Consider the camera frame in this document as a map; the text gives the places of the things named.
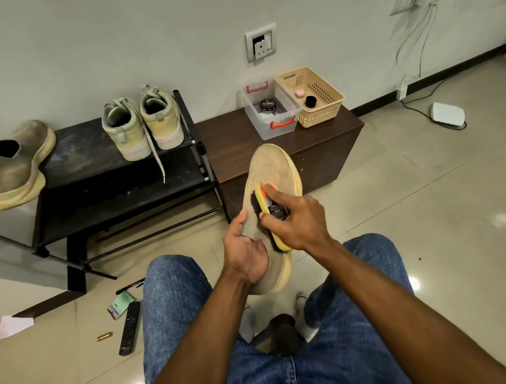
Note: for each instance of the person's left hand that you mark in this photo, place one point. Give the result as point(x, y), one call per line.
point(245, 257)

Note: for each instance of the person's right hand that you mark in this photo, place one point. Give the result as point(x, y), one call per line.
point(304, 225)

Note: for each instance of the black orange shoe brush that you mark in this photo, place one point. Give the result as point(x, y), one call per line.
point(265, 202)

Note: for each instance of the worn tan slip-on shoe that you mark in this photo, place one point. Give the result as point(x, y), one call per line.
point(20, 162)
point(273, 166)

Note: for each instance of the clear plastic storage box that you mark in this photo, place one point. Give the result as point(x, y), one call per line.
point(273, 123)

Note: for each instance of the small black round cap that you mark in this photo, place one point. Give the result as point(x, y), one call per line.
point(311, 101)

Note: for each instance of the beige plastic basket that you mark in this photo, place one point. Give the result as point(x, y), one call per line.
point(320, 95)

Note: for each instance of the pink round lid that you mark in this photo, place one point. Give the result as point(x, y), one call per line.
point(300, 92)

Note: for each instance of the pale green lace-up shoe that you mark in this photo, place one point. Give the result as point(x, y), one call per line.
point(164, 120)
point(126, 130)

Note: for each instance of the person's right forearm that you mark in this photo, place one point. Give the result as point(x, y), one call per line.
point(419, 320)

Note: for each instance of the person's left leg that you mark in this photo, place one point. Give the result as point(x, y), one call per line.
point(174, 305)

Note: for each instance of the person's leg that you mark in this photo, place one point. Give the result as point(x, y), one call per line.
point(368, 340)
point(174, 305)

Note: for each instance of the dark brown wooden cabinet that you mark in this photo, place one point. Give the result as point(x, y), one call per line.
point(229, 142)

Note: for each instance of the person's right leg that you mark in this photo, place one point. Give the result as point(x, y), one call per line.
point(368, 340)

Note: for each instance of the black pen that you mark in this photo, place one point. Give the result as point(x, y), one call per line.
point(130, 286)

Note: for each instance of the black round polish tin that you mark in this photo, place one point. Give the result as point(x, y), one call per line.
point(268, 104)

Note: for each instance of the green paper packet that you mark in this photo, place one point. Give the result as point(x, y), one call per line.
point(122, 305)

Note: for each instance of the black remote control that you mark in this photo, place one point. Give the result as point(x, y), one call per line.
point(130, 327)

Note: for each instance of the black metal shoe rack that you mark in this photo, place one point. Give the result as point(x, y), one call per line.
point(126, 186)

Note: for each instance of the small brass cylinder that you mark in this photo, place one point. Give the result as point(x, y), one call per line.
point(104, 336)

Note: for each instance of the white router box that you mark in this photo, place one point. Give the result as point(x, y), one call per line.
point(448, 115)

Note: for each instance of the white paper sheet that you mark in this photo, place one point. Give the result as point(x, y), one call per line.
point(16, 327)

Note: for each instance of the white wall plug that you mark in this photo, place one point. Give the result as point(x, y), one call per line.
point(402, 91)

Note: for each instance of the white wall socket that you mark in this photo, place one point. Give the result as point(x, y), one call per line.
point(261, 43)

